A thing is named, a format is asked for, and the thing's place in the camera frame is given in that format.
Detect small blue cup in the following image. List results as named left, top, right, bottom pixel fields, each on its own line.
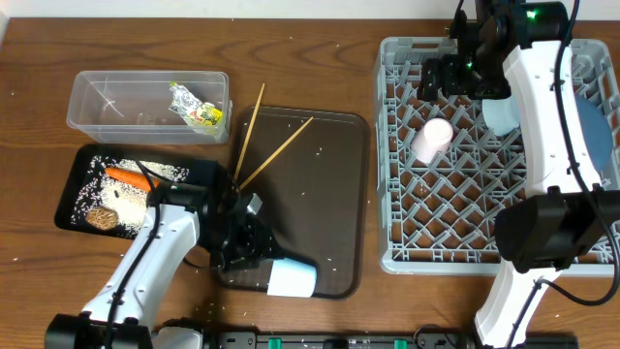
left=267, top=258, right=318, bottom=298

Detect wooden chopstick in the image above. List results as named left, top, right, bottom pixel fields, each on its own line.
left=233, top=83, right=265, bottom=180
left=240, top=116, right=315, bottom=189

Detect small pink cup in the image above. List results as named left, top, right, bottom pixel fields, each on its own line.
left=411, top=118, right=453, bottom=164

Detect light blue bowl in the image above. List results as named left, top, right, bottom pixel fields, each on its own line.
left=481, top=96, right=520, bottom=137

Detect pile of white rice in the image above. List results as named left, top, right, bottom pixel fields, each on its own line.
left=70, top=155, right=190, bottom=238

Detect orange carrot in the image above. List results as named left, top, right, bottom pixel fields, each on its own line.
left=105, top=168, right=151, bottom=192

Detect yellow snack wrapper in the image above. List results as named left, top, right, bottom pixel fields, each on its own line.
left=169, top=81, right=224, bottom=138

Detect dark blue plate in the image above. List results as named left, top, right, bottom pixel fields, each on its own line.
left=575, top=94, right=613, bottom=172

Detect brown walnut-like food piece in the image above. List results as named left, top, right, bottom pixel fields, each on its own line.
left=85, top=206, right=119, bottom=231

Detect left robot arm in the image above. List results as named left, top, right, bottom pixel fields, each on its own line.
left=45, top=182, right=286, bottom=349

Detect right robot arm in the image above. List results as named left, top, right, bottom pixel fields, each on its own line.
left=418, top=1, right=619, bottom=348

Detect grey dishwasher rack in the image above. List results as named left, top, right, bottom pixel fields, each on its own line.
left=373, top=36, right=620, bottom=277

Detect brown serving tray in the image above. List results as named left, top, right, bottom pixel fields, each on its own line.
left=232, top=106, right=370, bottom=300

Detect black tray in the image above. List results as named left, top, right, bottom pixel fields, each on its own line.
left=54, top=143, right=229, bottom=241

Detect clear plastic bin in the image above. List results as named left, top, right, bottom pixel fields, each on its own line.
left=67, top=70, right=232, bottom=144

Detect black mounting rail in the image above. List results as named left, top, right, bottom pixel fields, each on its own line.
left=202, top=331, right=577, bottom=349

